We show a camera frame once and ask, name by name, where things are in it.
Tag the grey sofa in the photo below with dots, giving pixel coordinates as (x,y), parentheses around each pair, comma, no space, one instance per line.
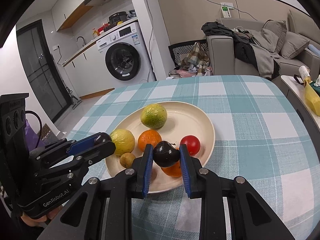
(289,67)

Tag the black patterned chair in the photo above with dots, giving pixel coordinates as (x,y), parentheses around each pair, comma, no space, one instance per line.
(179,51)

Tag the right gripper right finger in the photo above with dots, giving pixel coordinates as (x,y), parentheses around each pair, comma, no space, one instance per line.
(250,216)

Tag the dark clothes pile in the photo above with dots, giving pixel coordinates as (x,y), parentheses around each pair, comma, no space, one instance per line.
(241,51)

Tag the black cooking pot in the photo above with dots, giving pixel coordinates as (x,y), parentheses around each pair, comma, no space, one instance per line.
(115,18)

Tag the tan longan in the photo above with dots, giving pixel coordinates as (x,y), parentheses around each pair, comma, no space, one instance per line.
(126,159)

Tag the green-yellow citrus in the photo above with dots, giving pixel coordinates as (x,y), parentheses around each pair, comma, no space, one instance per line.
(123,140)
(154,116)

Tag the grey cushion back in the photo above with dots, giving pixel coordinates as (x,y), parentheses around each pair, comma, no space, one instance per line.
(279,29)

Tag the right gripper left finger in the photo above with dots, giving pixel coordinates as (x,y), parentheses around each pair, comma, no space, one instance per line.
(102,209)

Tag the red tomato small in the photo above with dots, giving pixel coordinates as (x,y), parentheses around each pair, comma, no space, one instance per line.
(192,143)

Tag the grey cushion front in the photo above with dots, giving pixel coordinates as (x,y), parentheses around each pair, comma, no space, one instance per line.
(294,44)

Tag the grey cushion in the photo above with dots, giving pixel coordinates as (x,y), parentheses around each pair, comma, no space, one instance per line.
(279,29)
(294,44)

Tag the white kitchen counter cabinet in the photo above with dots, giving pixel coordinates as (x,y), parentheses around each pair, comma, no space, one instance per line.
(87,70)

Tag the white wall socket device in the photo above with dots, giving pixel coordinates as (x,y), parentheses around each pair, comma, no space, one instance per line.
(225,8)

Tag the black glass door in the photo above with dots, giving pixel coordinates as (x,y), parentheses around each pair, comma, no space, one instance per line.
(41,70)

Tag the yellow bag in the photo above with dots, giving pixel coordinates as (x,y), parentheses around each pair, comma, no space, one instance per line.
(312,99)

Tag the orange tangerine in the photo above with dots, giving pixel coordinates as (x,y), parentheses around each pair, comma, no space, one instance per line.
(173,171)
(148,137)

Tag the dark plum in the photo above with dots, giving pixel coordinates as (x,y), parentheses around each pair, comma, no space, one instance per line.
(102,137)
(165,155)

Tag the white side table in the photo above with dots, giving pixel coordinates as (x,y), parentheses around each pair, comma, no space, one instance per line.
(294,92)

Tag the teal checkered tablecloth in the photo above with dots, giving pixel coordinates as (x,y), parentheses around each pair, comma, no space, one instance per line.
(259,136)

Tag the white washing machine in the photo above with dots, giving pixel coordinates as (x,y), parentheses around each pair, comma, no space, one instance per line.
(125,56)

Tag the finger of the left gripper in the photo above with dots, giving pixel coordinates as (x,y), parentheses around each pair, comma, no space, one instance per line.
(96,153)
(82,145)

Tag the plaid cloth on chair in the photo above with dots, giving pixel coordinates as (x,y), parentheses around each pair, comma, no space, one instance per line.
(195,63)

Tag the cream round plate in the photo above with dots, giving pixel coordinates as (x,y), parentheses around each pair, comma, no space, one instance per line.
(183,119)

